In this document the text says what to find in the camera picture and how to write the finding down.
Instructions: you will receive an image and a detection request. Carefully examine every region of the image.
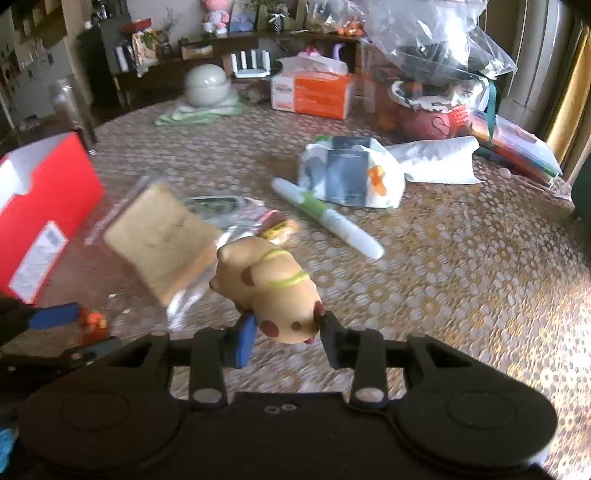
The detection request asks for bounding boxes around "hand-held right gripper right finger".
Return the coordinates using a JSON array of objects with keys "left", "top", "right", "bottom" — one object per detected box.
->
[{"left": 323, "top": 311, "right": 468, "bottom": 409}]

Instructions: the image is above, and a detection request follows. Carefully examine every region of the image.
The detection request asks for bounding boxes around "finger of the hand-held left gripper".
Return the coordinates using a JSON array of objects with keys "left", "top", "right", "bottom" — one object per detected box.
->
[
  {"left": 25, "top": 302, "right": 80, "bottom": 331},
  {"left": 60, "top": 337, "right": 123, "bottom": 366}
]

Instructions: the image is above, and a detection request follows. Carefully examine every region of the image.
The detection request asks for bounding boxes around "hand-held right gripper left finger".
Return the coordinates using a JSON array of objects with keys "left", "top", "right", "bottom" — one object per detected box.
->
[{"left": 105, "top": 315, "right": 257, "bottom": 407}]

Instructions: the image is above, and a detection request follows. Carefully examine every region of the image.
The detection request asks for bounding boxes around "small orange toy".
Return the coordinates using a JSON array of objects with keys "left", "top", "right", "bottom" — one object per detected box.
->
[{"left": 76, "top": 308, "right": 112, "bottom": 344}]

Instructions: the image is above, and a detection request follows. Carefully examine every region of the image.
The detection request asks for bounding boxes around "tan spotted pig toy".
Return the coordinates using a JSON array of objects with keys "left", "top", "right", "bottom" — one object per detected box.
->
[{"left": 210, "top": 235, "right": 326, "bottom": 346}]

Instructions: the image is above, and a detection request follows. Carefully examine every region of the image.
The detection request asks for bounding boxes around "white box with red rim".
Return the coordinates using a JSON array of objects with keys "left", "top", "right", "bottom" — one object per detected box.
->
[{"left": 0, "top": 131, "right": 105, "bottom": 305}]

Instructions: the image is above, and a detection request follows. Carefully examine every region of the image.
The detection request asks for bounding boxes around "yellow sponge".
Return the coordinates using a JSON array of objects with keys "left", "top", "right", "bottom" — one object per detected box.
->
[{"left": 85, "top": 175, "right": 232, "bottom": 333}]

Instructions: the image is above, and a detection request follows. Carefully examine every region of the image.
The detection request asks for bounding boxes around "grey correction tape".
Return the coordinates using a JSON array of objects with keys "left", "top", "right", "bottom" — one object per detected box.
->
[{"left": 182, "top": 195, "right": 252, "bottom": 219}]

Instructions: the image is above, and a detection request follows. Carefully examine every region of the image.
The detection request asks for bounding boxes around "clear wrapper with red print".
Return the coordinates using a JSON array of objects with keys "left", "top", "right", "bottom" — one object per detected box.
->
[{"left": 217, "top": 203, "right": 278, "bottom": 246}]

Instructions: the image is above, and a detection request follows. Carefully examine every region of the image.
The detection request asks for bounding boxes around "hot dog toy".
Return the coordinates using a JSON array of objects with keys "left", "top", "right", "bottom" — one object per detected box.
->
[{"left": 259, "top": 210, "right": 301, "bottom": 245}]

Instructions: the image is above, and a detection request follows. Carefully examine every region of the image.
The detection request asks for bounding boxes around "white and green marker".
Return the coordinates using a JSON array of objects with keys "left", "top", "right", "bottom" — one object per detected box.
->
[{"left": 271, "top": 178, "right": 385, "bottom": 260}]

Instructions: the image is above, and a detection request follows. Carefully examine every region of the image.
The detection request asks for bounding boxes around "white plastic bag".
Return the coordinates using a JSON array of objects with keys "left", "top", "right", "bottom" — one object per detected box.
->
[{"left": 298, "top": 136, "right": 407, "bottom": 209}]

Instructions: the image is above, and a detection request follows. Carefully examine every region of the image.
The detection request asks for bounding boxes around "dark card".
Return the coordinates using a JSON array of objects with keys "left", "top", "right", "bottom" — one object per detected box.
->
[{"left": 325, "top": 136, "right": 372, "bottom": 204}]

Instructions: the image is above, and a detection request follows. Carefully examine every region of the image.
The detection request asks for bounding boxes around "white paper sheet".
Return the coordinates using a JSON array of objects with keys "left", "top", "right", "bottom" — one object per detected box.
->
[{"left": 385, "top": 135, "right": 483, "bottom": 185}]

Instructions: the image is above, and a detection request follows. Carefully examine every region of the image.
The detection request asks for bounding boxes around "green cloth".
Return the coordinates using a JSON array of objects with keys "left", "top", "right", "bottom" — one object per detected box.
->
[{"left": 154, "top": 95, "right": 245, "bottom": 126}]

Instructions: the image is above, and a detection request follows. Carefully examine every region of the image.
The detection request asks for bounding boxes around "orange and white tissue box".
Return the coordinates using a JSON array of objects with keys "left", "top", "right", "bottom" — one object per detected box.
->
[{"left": 271, "top": 58, "right": 355, "bottom": 121}]

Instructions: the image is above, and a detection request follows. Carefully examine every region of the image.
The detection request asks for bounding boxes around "wooden media console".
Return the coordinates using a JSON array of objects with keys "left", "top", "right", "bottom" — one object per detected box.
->
[{"left": 113, "top": 28, "right": 370, "bottom": 107}]

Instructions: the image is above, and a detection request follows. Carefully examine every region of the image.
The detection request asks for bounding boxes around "grey round pot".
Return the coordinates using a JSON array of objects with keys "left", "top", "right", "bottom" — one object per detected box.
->
[{"left": 184, "top": 64, "right": 232, "bottom": 108}]

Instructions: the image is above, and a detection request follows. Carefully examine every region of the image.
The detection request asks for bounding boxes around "black cabinet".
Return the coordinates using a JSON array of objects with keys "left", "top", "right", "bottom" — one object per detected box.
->
[{"left": 78, "top": 18, "right": 134, "bottom": 107}]

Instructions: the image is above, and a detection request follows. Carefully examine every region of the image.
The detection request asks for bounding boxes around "stack of coloured folders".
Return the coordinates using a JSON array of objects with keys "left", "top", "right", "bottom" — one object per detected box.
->
[{"left": 468, "top": 108, "right": 564, "bottom": 185}]

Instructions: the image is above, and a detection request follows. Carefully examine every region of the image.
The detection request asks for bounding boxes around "white router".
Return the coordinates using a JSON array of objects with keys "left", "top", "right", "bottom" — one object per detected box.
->
[{"left": 230, "top": 51, "right": 271, "bottom": 78}]

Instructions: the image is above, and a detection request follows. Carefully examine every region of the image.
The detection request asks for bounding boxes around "dark chair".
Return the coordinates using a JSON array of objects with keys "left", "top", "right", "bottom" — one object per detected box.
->
[{"left": 570, "top": 166, "right": 591, "bottom": 222}]

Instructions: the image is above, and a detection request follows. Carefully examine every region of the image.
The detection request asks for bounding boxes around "large clear plastic bag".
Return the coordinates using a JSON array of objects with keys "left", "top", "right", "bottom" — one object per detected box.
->
[{"left": 307, "top": 0, "right": 518, "bottom": 93}]

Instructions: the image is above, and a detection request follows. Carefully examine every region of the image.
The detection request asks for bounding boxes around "pink plush doll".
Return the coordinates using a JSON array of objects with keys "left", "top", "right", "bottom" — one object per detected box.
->
[{"left": 201, "top": 0, "right": 230, "bottom": 37}]

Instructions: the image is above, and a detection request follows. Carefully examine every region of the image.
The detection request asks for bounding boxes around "yellow curtain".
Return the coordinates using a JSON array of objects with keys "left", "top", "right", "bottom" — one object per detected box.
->
[{"left": 545, "top": 28, "right": 591, "bottom": 162}]

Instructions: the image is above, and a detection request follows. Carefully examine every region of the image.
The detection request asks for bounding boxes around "white standing air conditioner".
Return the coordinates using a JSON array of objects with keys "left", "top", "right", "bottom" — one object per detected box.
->
[{"left": 499, "top": 0, "right": 578, "bottom": 121}]

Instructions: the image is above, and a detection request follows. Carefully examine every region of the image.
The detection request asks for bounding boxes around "teal strap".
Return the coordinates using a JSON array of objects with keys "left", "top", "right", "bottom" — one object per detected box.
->
[{"left": 488, "top": 78, "right": 503, "bottom": 145}]

